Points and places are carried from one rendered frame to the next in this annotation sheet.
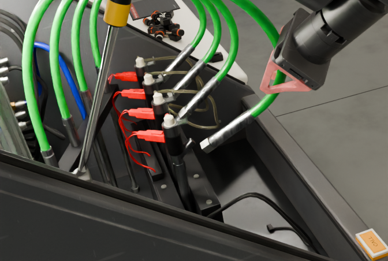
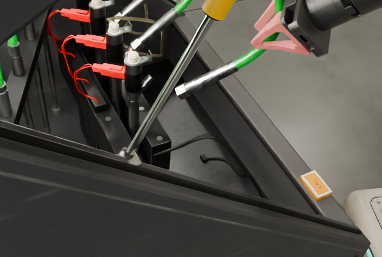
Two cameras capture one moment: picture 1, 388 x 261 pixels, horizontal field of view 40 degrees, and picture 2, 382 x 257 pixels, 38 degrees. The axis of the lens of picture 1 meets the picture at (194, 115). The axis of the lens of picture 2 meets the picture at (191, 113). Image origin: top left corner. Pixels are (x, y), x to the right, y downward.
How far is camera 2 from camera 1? 0.21 m
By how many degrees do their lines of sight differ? 20
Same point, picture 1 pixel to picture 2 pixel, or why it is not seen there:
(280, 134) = (217, 64)
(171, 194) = (118, 128)
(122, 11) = (229, 5)
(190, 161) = not seen: hidden behind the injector
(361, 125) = (243, 34)
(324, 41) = (340, 13)
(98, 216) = (149, 202)
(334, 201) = (276, 141)
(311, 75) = (319, 44)
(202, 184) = not seen: hidden behind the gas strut
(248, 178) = (176, 104)
